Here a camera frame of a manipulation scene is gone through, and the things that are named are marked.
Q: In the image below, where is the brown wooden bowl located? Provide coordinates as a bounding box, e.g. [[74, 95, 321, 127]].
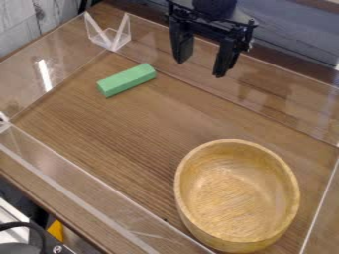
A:
[[173, 139, 300, 253]]

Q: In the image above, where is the green rectangular block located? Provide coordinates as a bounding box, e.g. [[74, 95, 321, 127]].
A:
[[95, 63, 156, 98]]

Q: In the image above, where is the yellow warning sticker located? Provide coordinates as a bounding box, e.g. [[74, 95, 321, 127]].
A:
[[47, 220, 65, 242]]

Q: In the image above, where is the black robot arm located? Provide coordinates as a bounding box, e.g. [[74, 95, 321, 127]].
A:
[[165, 0, 257, 78]]

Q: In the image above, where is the black cable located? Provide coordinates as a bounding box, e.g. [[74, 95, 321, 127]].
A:
[[0, 221, 47, 254]]

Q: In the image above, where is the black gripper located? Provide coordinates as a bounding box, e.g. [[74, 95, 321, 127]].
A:
[[165, 0, 257, 78]]

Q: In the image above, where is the clear acrylic enclosure wall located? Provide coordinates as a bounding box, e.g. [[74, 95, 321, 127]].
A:
[[0, 4, 339, 254]]

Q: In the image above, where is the clear acrylic corner bracket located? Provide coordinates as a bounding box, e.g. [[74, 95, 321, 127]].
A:
[[83, 13, 130, 52]]

